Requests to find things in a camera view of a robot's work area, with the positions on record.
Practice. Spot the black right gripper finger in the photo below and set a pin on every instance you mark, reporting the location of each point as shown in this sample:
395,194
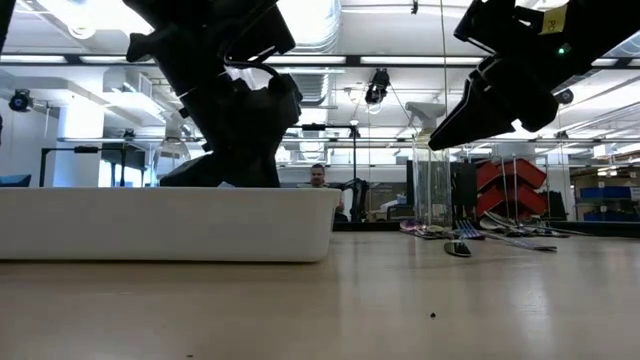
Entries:
480,115

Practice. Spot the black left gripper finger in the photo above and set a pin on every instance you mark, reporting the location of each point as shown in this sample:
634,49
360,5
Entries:
240,172

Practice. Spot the white cutlery tray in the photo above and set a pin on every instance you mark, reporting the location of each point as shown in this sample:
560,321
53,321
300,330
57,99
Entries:
150,225

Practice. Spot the large iridescent spoon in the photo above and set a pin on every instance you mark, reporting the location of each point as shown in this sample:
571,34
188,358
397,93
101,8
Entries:
550,231
495,220

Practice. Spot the iridescent fork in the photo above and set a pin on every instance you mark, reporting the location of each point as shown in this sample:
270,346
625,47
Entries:
467,230

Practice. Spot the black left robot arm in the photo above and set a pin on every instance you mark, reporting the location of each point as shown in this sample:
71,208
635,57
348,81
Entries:
200,30

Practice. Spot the black background robot arm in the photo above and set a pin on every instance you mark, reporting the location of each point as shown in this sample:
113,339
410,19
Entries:
357,200

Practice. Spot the yellow tag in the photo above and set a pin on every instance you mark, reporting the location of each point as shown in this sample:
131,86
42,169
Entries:
555,20

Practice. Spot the red storage bin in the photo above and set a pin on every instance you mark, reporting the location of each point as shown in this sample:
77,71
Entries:
525,200
520,172

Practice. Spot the clear spray bottle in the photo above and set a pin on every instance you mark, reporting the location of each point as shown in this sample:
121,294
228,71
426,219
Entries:
170,160

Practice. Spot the person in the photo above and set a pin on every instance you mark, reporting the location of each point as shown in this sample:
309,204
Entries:
318,175

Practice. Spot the blue storage bin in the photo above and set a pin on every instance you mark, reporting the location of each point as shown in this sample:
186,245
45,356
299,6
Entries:
615,217
610,193

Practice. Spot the blue monitor screen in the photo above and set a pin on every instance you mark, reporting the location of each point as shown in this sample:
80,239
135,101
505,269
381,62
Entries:
15,180

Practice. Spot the black dome ceiling camera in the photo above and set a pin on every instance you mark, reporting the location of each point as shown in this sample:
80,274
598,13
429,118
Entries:
565,96

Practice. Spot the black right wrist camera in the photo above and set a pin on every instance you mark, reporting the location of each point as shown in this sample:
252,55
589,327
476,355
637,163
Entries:
500,25

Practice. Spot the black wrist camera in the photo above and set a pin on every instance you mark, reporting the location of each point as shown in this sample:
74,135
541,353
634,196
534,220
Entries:
500,25
260,32

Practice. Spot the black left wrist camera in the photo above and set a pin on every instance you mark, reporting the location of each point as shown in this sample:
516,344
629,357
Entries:
260,32

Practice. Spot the black overhead camera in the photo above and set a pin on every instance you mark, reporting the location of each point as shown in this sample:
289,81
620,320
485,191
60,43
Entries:
377,90

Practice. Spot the black metal stand frame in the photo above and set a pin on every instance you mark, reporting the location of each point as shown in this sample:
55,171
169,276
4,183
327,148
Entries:
355,165
85,149

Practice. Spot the silver ventilation duct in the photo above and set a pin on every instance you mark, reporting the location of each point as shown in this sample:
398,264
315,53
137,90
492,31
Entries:
320,25

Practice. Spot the black overhead frame beam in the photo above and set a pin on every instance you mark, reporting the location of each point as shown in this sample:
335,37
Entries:
352,61

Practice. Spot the blue round ceiling camera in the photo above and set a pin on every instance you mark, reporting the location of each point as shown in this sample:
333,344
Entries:
20,101

